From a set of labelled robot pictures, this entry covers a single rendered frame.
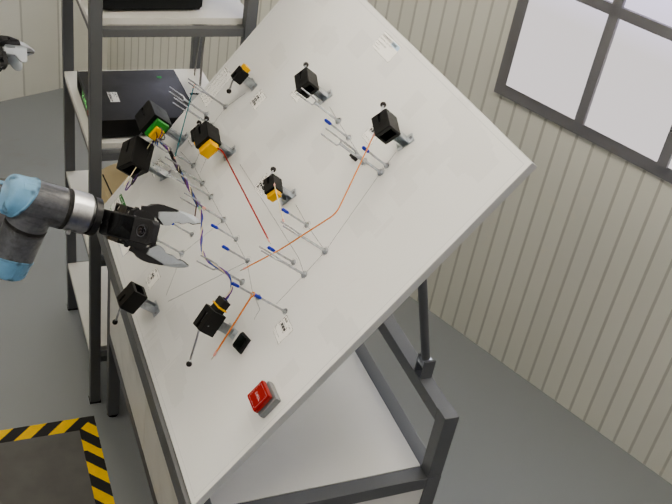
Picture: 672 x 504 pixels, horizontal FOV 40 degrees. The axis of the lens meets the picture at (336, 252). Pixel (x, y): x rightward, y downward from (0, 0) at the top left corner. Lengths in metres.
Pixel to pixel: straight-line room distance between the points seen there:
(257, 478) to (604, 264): 1.76
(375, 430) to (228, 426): 0.48
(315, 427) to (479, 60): 1.77
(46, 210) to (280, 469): 0.93
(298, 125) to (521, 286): 1.68
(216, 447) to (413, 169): 0.74
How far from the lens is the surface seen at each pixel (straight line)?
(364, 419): 2.43
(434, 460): 2.29
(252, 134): 2.49
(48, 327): 3.87
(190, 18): 2.81
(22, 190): 1.66
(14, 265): 1.72
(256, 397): 1.99
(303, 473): 2.27
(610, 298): 3.58
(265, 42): 2.70
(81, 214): 1.69
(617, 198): 3.43
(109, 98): 3.06
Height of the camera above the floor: 2.49
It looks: 34 degrees down
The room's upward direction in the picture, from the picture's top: 10 degrees clockwise
